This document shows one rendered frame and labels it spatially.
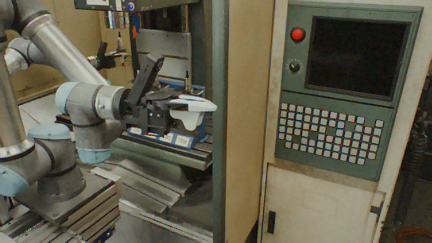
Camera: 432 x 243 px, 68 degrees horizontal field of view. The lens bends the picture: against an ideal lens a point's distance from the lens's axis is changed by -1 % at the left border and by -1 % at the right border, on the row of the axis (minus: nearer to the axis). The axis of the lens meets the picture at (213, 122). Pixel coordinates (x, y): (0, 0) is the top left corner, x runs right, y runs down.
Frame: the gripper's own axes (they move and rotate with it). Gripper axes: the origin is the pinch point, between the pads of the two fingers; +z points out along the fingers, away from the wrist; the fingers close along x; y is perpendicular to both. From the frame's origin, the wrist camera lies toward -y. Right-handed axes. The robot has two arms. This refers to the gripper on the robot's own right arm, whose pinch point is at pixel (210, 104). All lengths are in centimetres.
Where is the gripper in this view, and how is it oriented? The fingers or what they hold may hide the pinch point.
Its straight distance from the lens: 65.3
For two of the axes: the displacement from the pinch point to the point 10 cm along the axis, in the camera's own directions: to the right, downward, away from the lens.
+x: -2.8, 2.8, -9.2
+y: -0.4, 9.5, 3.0
